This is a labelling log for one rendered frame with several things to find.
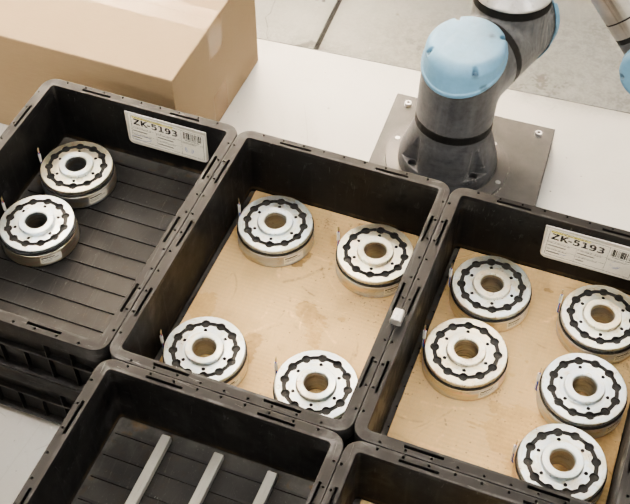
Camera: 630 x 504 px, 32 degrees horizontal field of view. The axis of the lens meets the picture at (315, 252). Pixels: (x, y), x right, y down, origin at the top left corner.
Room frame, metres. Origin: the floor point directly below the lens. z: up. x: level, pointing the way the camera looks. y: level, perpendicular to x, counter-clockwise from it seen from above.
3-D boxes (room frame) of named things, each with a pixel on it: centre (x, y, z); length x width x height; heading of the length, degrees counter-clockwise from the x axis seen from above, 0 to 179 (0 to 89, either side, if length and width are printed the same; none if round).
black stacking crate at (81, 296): (0.97, 0.31, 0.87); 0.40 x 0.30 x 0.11; 159
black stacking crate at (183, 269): (0.86, 0.03, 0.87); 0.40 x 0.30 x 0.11; 159
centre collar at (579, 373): (0.72, -0.32, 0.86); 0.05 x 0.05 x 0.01
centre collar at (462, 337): (0.78, -0.18, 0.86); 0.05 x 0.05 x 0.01
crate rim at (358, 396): (0.86, 0.03, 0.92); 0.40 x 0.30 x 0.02; 159
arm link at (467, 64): (1.23, -0.22, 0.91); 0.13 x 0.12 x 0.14; 144
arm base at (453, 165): (1.21, -0.21, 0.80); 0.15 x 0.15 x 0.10
